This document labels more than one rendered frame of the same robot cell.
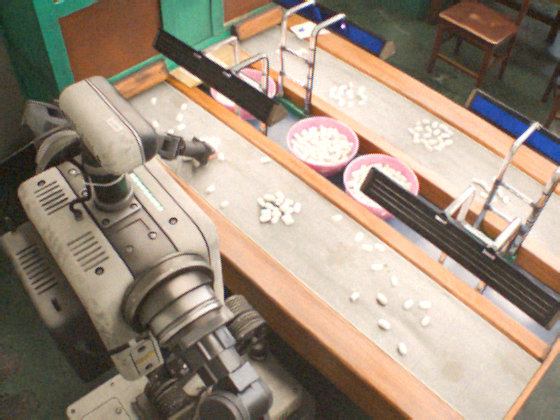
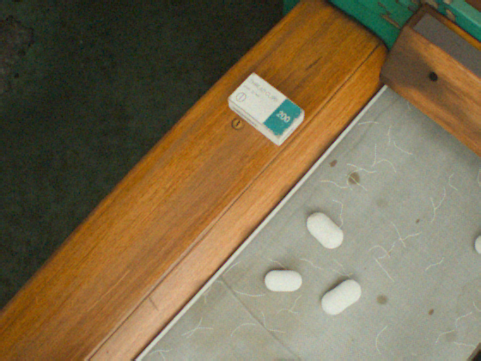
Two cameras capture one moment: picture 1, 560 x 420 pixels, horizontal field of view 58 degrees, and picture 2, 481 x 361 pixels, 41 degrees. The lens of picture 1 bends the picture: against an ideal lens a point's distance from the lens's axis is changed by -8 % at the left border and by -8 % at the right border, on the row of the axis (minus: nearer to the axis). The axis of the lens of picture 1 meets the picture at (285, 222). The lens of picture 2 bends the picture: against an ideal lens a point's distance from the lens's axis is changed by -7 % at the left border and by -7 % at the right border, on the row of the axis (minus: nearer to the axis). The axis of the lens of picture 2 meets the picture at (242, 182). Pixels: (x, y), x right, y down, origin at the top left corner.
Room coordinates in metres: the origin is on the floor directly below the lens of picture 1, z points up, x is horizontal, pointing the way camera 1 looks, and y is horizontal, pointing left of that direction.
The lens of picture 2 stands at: (1.51, 0.43, 1.33)
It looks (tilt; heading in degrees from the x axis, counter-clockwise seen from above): 71 degrees down; 96
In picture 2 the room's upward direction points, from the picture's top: 7 degrees counter-clockwise
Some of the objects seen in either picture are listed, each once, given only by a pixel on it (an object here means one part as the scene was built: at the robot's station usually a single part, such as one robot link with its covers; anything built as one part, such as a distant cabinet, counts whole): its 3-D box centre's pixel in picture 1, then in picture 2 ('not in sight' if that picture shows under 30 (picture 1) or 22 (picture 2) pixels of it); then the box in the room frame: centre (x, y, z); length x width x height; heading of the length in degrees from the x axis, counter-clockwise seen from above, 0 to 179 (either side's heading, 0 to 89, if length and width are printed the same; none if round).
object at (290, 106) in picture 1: (309, 60); not in sight; (1.84, -0.05, 0.90); 0.20 x 0.19 x 0.45; 48
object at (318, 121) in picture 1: (321, 149); not in sight; (1.51, -0.12, 0.72); 0.27 x 0.27 x 0.10
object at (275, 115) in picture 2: not in sight; (265, 108); (1.51, 0.70, 0.77); 0.06 x 0.04 x 0.02; 138
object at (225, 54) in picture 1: (209, 65); not in sight; (1.95, 0.37, 0.77); 0.33 x 0.15 x 0.01; 138
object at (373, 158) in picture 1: (379, 189); not in sight; (1.33, -0.33, 0.72); 0.27 x 0.27 x 0.10
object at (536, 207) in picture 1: (522, 194); not in sight; (1.19, -0.78, 0.90); 0.20 x 0.19 x 0.45; 48
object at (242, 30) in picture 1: (259, 22); not in sight; (2.24, 0.18, 0.83); 0.30 x 0.06 x 0.07; 138
